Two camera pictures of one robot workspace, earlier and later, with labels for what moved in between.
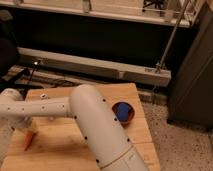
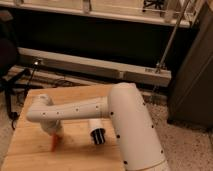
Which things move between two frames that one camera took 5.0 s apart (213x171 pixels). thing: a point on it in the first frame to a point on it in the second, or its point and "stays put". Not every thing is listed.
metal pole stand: x=160 y=65 stays put
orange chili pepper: x=28 y=140 to x=54 y=143
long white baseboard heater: x=96 y=67 stays put
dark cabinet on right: x=191 y=93 stays put
